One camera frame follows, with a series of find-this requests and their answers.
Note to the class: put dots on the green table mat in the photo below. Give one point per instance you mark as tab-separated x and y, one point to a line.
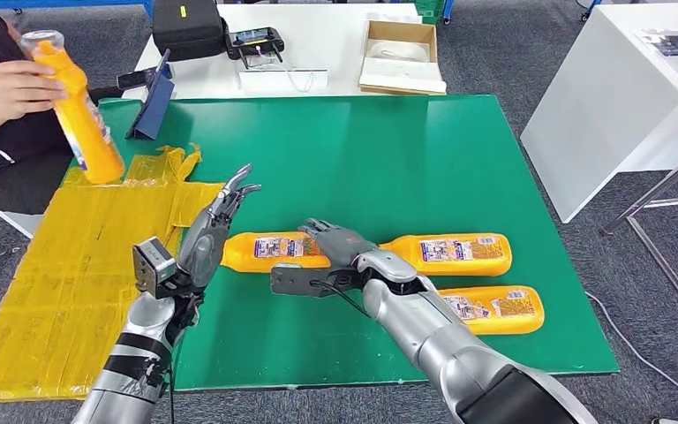
345	164

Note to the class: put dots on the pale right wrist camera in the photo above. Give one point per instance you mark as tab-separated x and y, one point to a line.
292	281

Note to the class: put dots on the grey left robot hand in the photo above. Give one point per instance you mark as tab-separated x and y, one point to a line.
201	251

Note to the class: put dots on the yellow taped plastic sheet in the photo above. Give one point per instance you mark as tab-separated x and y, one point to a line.
70	304

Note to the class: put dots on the white table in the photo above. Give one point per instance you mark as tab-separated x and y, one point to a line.
327	35

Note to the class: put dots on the metal desk frame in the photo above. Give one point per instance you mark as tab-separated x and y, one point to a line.
658	187

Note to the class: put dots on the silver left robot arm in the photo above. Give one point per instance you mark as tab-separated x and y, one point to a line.
140	327

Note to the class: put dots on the person's right hand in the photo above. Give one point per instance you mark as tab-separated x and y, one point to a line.
20	88

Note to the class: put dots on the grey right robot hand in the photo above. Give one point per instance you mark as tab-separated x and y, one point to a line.
342	243

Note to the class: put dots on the white round pouch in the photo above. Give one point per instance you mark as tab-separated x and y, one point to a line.
398	51

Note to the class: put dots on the black remote controller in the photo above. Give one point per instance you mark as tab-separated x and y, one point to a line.
254	42

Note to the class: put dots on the cardboard box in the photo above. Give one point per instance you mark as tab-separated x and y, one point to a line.
402	29

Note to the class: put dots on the blue metal post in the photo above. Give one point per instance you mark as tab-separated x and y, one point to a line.
448	10

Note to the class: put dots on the white desk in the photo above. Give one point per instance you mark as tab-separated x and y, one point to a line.
596	105

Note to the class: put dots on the black smartphone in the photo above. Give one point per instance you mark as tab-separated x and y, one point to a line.
137	77

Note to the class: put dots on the orange detergent bottle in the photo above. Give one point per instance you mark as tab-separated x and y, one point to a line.
90	146
503	322
462	266
245	257

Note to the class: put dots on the green plastic crate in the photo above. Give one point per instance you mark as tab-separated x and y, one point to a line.
431	10

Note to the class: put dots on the white floor adapter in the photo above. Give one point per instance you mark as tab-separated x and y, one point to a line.
669	420

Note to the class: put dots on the white foam sheet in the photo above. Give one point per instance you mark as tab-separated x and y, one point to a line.
402	74

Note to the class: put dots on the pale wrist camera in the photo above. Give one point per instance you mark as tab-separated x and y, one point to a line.
292	281
153	263

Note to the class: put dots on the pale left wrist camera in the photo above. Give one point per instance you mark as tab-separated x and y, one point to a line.
153	263

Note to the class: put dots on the printed leaflet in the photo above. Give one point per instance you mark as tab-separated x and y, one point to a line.
675	48

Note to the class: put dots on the person's left forearm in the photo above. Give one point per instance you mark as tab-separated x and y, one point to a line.
12	30

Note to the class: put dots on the tablet in blue case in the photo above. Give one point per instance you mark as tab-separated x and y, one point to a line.
155	108

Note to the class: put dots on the white seat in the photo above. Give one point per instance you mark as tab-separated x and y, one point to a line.
22	222

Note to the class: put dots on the black carry case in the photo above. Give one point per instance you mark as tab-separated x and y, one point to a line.
190	26

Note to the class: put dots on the clear acrylic stand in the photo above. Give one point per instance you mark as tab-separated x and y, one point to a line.
280	79

